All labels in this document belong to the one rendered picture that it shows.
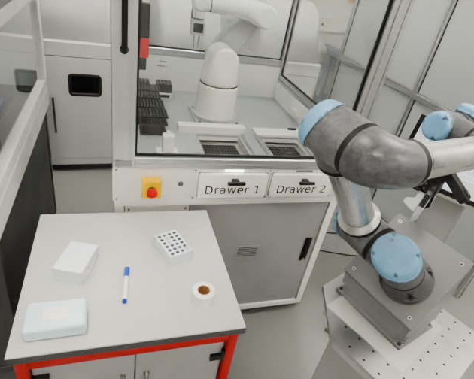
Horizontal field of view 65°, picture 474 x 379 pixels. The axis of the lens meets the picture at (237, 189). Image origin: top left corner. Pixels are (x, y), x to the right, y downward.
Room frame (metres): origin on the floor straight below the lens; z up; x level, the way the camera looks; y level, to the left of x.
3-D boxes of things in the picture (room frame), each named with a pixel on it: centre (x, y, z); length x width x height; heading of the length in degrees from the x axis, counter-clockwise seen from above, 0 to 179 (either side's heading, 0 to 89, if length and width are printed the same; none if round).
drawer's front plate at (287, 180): (1.43, -0.27, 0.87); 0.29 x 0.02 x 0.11; 112
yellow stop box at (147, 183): (1.18, 0.32, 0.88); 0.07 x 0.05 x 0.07; 112
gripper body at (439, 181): (1.03, -0.56, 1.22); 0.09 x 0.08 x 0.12; 53
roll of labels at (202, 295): (0.80, 0.04, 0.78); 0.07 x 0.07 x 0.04
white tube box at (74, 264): (0.82, 0.45, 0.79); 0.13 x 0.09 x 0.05; 2
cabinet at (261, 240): (1.78, 0.15, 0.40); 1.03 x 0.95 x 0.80; 112
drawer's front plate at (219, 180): (1.31, 0.02, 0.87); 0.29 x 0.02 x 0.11; 112
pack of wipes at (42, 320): (0.62, 0.40, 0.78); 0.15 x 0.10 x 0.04; 113
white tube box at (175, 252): (0.98, 0.18, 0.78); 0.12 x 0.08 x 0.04; 42
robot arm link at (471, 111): (1.03, -0.58, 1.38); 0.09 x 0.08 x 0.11; 126
